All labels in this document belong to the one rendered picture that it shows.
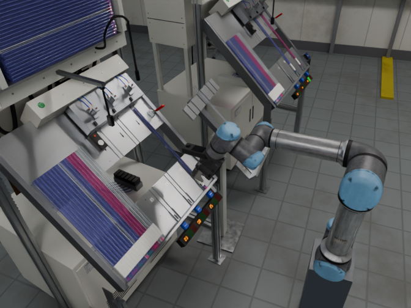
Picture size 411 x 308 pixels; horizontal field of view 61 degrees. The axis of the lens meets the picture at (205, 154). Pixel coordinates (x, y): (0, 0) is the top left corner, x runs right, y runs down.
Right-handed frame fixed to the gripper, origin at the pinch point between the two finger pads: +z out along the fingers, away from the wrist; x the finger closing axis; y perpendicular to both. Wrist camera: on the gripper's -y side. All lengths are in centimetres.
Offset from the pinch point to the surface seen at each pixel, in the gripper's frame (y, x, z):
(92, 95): -53, -5, -5
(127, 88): -46.9, 10.1, -5.9
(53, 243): -30, -44, 49
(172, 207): 1.6, -9.3, 15.4
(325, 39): 3, 372, 83
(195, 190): 4.6, 6.1, 16.2
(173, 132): -21.5, 19.0, 8.5
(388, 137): 103, 207, 47
